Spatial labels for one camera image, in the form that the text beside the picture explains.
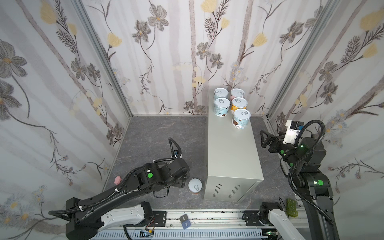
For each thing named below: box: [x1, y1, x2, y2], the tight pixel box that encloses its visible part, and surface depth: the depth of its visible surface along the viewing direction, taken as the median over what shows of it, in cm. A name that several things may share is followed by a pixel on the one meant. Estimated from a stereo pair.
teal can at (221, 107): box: [214, 97, 231, 117], surface depth 73 cm
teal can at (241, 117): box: [232, 108, 251, 130], surface depth 68 cm
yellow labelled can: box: [231, 97, 248, 112], surface depth 73 cm
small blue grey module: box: [179, 214, 191, 230], surface depth 73 cm
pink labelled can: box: [230, 88, 246, 101], surface depth 78 cm
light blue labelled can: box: [213, 87, 229, 102], surface depth 78 cm
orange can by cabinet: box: [188, 178, 203, 196], surface depth 80 cm
